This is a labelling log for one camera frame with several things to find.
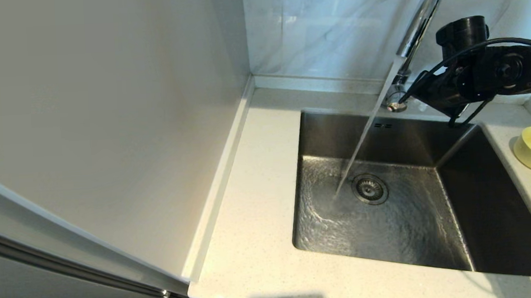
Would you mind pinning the white tall cabinet panel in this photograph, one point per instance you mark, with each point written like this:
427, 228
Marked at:
110, 130

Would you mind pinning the grey appliance door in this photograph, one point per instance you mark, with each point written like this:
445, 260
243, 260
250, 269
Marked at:
50, 296

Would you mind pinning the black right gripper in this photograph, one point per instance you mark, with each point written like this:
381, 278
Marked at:
439, 90

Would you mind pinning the round metal drain strainer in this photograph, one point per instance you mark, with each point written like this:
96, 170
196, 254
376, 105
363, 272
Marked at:
369, 189

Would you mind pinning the chrome gooseneck faucet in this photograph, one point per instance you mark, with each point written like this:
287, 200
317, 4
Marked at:
418, 23

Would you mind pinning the stainless steel sink basin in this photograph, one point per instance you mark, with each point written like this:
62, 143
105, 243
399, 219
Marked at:
410, 232

